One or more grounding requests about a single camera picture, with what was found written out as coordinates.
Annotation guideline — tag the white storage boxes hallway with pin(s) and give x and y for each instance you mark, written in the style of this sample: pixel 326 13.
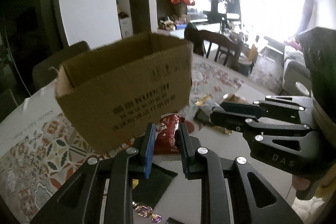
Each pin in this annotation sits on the white storage boxes hallway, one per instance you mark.
pixel 125 24

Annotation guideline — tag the dark upholstered chair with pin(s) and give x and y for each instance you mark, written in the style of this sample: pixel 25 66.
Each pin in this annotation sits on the dark upholstered chair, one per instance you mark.
pixel 46 71

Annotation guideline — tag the peach snack wrapper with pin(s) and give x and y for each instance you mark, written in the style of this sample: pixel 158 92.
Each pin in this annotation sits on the peach snack wrapper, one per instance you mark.
pixel 235 98

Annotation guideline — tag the right hand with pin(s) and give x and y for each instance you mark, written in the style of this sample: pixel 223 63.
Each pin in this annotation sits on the right hand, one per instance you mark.
pixel 300 183

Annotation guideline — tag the purple wrapped candy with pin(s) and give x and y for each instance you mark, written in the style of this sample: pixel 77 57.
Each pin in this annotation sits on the purple wrapped candy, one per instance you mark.
pixel 146 211

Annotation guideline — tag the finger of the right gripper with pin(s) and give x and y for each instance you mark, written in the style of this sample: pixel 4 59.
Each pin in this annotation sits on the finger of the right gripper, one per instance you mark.
pixel 252 107
pixel 261 121

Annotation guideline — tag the red brown snack bar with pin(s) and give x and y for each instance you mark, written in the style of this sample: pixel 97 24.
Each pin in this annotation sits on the red brown snack bar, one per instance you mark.
pixel 165 140

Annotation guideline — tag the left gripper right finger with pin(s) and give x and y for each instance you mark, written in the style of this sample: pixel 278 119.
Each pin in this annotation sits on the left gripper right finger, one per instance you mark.
pixel 232 191

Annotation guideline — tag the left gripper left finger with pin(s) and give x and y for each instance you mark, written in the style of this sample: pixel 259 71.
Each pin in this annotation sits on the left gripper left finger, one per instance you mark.
pixel 101 190

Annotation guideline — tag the grey sofa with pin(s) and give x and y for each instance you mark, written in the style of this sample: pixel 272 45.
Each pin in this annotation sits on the grey sofa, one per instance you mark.
pixel 296 77

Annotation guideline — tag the dark wooden dining chair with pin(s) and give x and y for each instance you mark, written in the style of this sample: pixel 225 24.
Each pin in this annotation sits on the dark wooden dining chair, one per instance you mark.
pixel 231 48

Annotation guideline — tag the brown cardboard box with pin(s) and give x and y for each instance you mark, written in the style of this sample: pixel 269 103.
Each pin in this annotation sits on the brown cardboard box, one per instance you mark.
pixel 110 94

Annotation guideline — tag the gold wrapped candy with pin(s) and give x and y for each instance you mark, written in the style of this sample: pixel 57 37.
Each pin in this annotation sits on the gold wrapped candy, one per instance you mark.
pixel 223 130

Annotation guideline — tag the patterned floral table mat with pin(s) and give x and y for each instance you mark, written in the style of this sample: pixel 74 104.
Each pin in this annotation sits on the patterned floral table mat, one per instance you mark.
pixel 41 149

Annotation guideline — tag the black snack bar packet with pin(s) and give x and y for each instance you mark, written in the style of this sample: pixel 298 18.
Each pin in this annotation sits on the black snack bar packet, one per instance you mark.
pixel 206 107

